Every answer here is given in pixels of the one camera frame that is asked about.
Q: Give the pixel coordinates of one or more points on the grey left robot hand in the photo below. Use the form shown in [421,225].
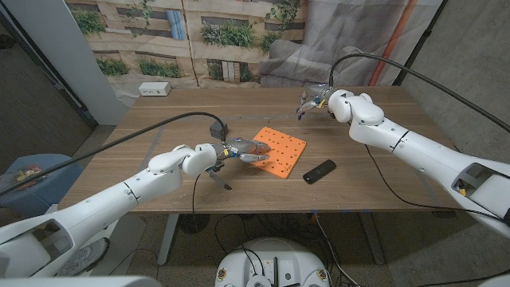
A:
[243,146]

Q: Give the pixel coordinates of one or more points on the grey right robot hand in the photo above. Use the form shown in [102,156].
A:
[316,97]

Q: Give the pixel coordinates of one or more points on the orange peg board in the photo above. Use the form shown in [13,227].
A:
[285,155]

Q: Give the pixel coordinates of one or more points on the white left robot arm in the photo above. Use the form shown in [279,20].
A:
[111,203]

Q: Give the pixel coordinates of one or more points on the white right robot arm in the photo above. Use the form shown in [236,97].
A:
[422,155]

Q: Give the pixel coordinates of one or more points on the dark grey block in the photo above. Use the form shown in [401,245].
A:
[217,130]

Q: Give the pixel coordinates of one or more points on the black TV remote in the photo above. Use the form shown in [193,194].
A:
[318,171]

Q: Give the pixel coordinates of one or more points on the black round floor base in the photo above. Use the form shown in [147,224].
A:
[194,223]

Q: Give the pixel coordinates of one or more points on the white power strip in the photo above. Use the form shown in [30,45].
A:
[154,89]

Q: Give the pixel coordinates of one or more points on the white table leg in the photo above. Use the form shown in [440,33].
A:
[168,239]
[372,239]

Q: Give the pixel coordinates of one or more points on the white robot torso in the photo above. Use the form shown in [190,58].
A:
[273,263]

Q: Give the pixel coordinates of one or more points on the blue-grey stool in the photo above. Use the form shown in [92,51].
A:
[60,175]

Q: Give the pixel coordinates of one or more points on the grey sneaker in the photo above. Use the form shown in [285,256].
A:
[85,257]

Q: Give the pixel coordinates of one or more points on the white pillar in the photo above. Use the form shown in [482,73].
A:
[67,52]

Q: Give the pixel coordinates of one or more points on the bag of colourful toys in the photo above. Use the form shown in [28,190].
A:
[28,173]

